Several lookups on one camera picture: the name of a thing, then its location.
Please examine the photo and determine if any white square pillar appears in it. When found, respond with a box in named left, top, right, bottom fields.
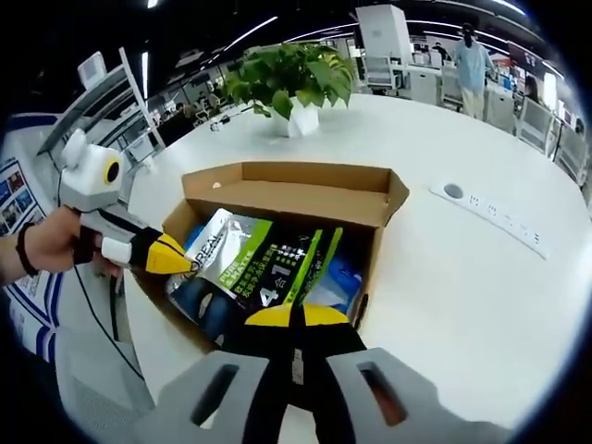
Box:
left=355, top=6, right=413, bottom=66

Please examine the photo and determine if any brown cardboard shoe box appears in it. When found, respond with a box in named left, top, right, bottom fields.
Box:
left=131, top=161, right=411, bottom=357

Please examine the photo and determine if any white mesh office chair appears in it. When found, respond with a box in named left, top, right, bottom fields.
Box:
left=364, top=55, right=403, bottom=96
left=515, top=99, right=554, bottom=154
left=552, top=124, right=589, bottom=182

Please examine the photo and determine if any white grilled device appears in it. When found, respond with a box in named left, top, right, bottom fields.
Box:
left=77, top=51, right=108, bottom=89

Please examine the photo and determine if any white green black soft pouch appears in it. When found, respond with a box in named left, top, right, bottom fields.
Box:
left=166, top=207, right=344, bottom=353

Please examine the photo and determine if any white plant pot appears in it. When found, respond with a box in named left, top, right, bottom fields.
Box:
left=270, top=96, right=320, bottom=139

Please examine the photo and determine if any black wristband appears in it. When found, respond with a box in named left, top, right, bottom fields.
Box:
left=16, top=221, right=42, bottom=278

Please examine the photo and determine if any white table socket panel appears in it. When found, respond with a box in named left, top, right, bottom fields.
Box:
left=429, top=182, right=554, bottom=260

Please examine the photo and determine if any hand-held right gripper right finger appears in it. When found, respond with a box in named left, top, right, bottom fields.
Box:
left=300, top=302, right=487, bottom=444

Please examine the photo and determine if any blue white soft packet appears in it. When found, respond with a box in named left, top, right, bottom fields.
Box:
left=317, top=253, right=367, bottom=316
left=184, top=224, right=210, bottom=252

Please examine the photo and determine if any blue display board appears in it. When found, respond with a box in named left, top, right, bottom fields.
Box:
left=0, top=159, right=45, bottom=237

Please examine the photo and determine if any person's left hand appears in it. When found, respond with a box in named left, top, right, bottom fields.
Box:
left=26, top=205, right=127, bottom=279

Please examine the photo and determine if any grey metal shelf rack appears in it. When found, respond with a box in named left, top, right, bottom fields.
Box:
left=36, top=45, right=166, bottom=161

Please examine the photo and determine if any black cable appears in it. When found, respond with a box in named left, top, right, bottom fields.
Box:
left=72, top=264, right=145, bottom=379

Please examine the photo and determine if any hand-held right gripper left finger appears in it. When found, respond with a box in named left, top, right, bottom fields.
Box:
left=133, top=303, right=302, bottom=444

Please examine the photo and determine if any green leafy plant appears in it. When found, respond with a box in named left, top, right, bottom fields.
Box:
left=221, top=41, right=355, bottom=119

